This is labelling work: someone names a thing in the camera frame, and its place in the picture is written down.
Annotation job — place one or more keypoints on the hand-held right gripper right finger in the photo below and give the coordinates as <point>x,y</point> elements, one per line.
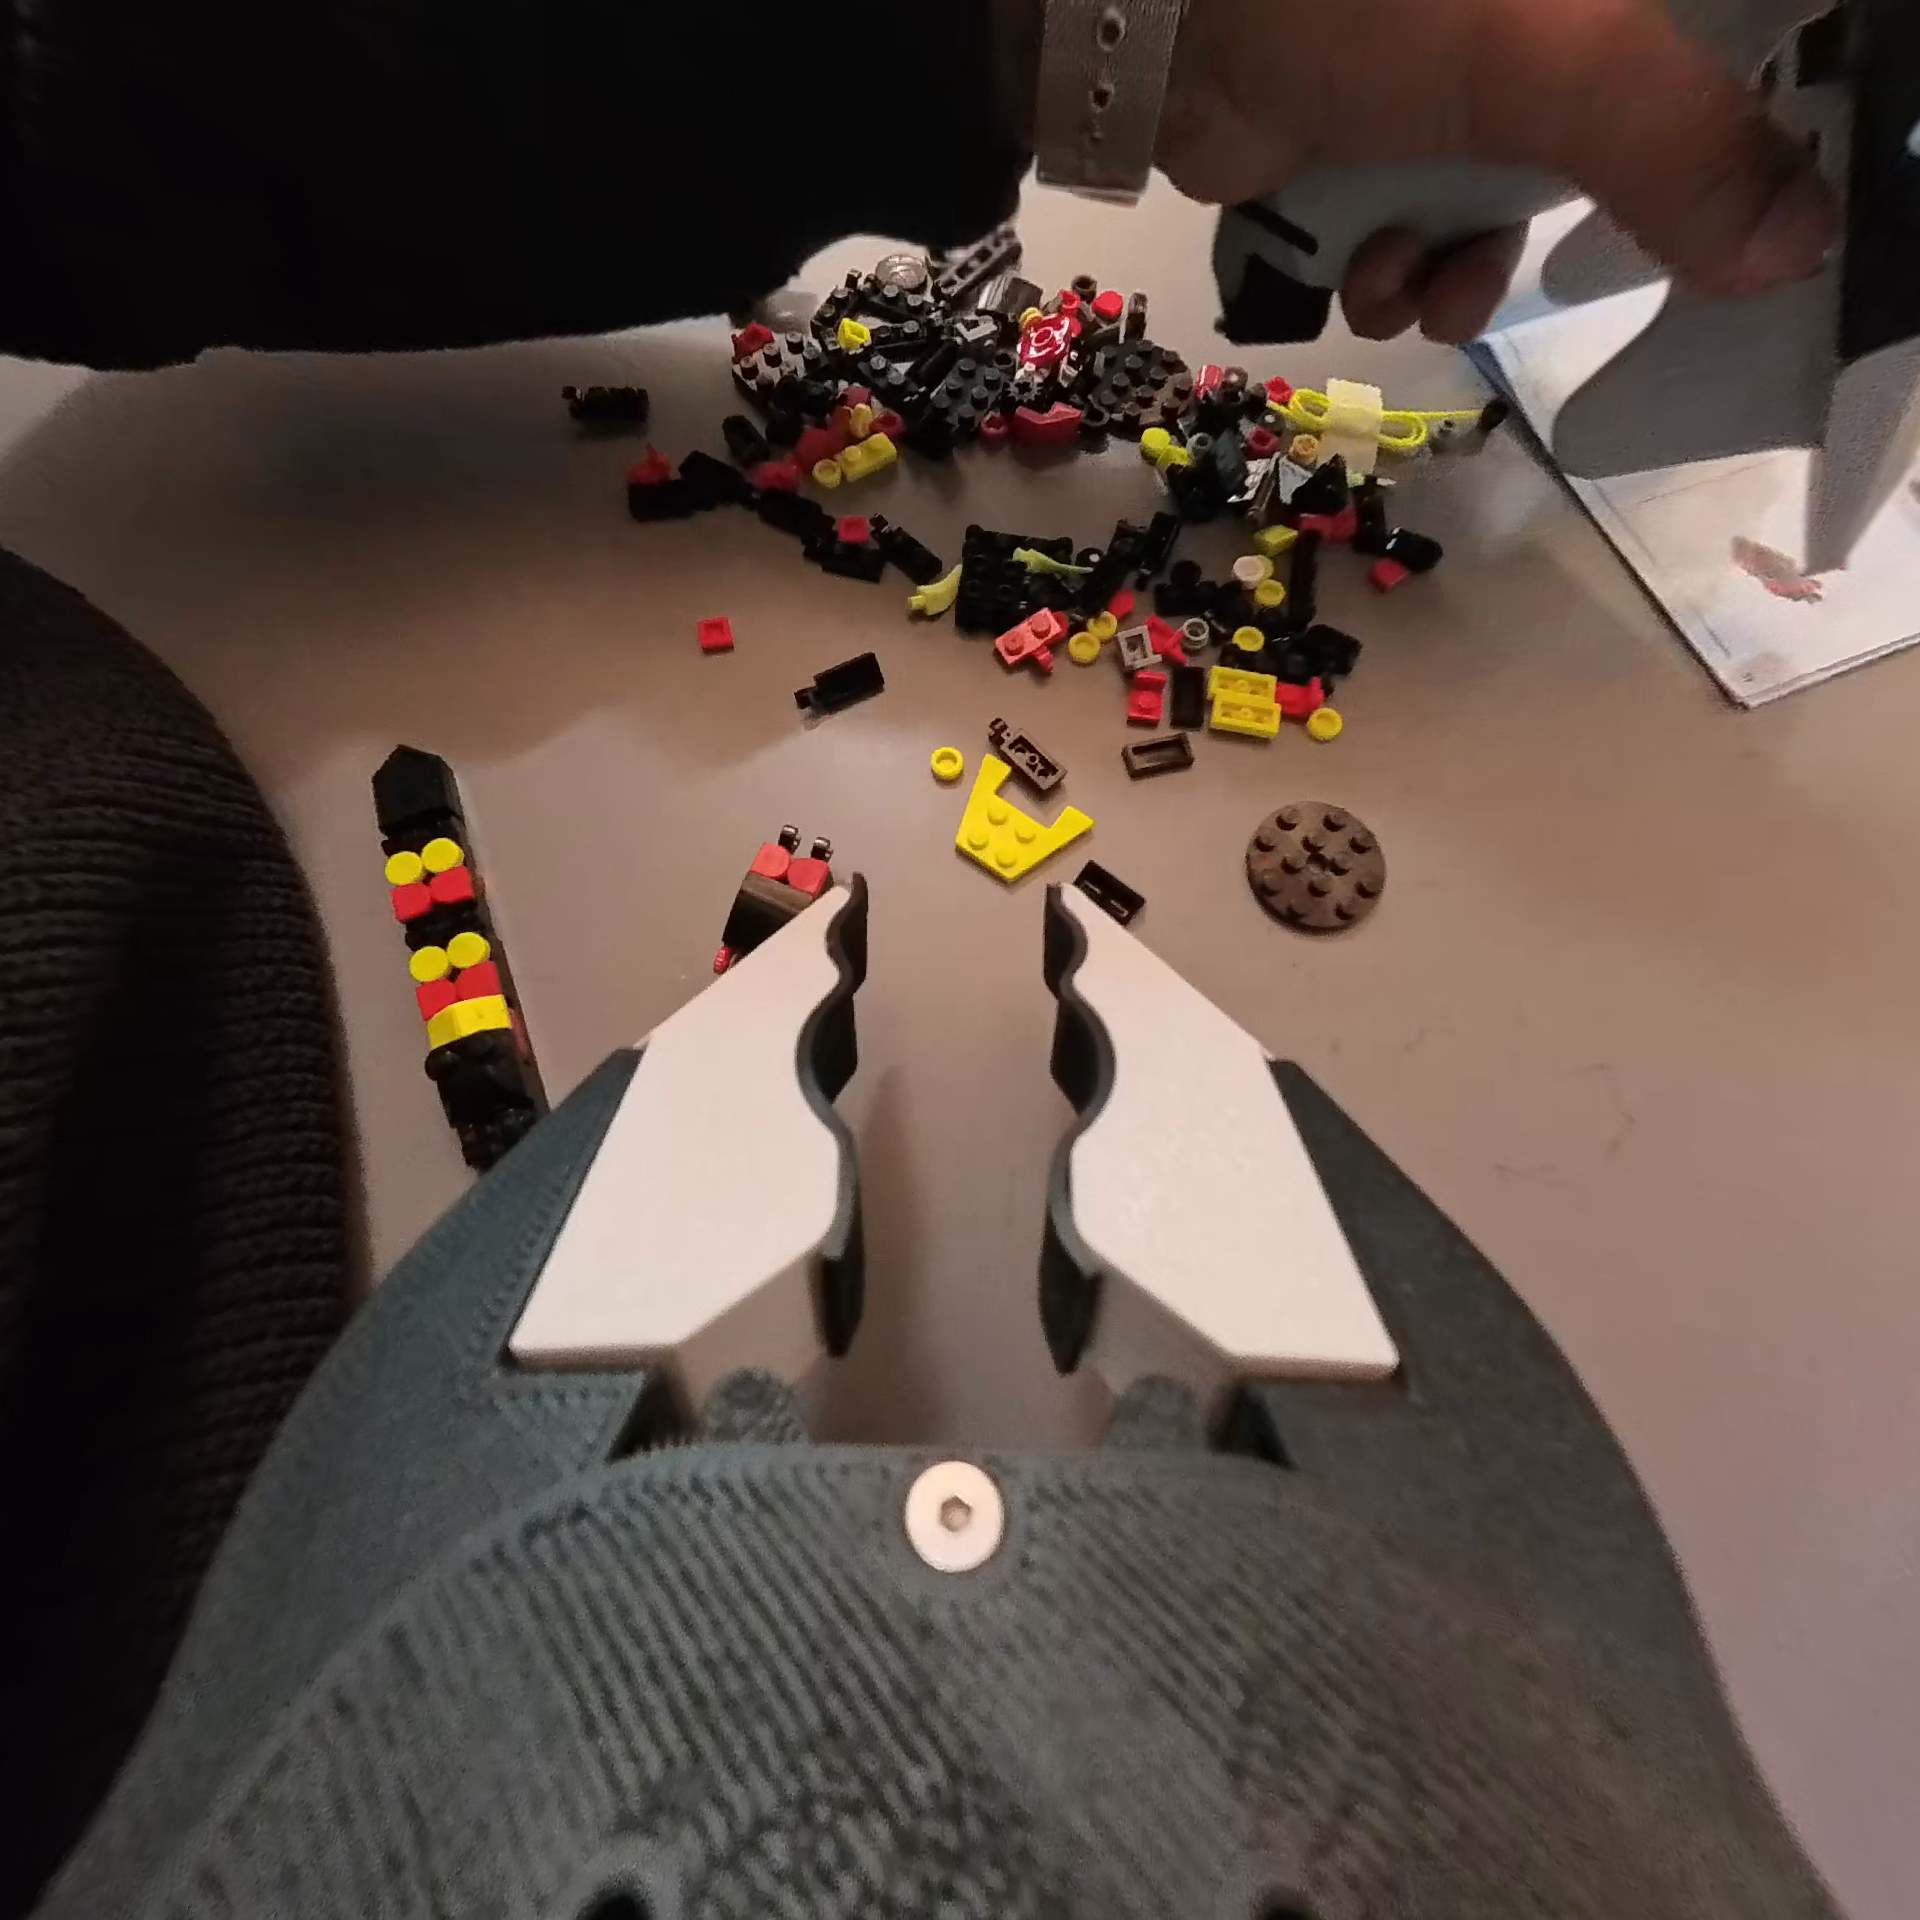
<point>1214,1184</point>

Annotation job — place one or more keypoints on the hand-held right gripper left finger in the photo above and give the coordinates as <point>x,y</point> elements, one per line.
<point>689,1184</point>

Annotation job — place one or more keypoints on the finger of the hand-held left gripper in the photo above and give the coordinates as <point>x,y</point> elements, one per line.
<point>1868,450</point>

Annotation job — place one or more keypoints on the lego instruction booklet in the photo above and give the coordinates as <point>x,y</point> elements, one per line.
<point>1694,569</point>

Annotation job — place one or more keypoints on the small black red lego assembly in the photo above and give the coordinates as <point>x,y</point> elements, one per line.
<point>773,883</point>

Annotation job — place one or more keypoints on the person's left forearm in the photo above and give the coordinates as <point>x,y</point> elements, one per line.
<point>527,152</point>

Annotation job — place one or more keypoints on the black lego tile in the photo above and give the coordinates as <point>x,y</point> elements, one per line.
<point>1109,893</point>

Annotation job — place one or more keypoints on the long black lego assembly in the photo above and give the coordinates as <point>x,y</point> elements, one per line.
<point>450,974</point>

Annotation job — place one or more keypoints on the black round lego plate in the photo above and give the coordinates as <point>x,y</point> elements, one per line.
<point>1317,868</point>

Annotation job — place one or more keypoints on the yellow wedge lego plate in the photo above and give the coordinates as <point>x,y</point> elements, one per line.
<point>998,823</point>

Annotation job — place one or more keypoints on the black lego plate with holes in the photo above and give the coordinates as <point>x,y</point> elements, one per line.
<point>1027,756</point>

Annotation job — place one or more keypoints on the black lego hinge brick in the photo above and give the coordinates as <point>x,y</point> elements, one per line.
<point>844,682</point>

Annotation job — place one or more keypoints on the pile of loose lego pieces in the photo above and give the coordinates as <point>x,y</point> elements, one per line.
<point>990,569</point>

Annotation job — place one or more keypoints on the person's left hand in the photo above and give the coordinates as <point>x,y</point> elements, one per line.
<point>1425,90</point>

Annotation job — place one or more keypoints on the person's black knit sweater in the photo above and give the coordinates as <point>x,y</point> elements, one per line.
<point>134,1052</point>

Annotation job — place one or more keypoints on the silver mesh watch band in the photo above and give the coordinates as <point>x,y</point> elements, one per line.
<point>1102,105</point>

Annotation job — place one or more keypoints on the dark brown lego frame tile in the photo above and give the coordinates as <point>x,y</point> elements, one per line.
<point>1134,756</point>

